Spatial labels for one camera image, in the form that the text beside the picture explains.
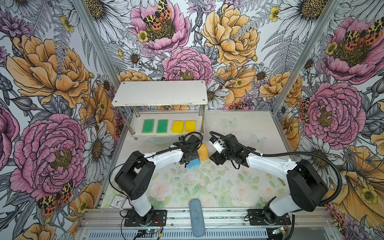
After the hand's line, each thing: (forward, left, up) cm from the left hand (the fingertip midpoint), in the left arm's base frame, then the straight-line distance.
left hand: (190, 159), depth 91 cm
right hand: (-1, -15, +4) cm, 16 cm away
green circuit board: (-35, +20, -5) cm, 41 cm away
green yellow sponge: (+22, +18, +4) cm, 29 cm away
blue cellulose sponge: (-2, -2, 0) cm, 4 cm away
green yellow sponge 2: (+22, +28, +3) cm, 36 cm away
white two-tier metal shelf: (+50, +23, -6) cm, 55 cm away
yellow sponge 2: (+21, +8, +5) cm, 23 cm away
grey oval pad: (-31, -4, 0) cm, 32 cm away
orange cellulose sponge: (+5, -8, -1) cm, 9 cm away
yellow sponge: (+22, 0, +4) cm, 23 cm away
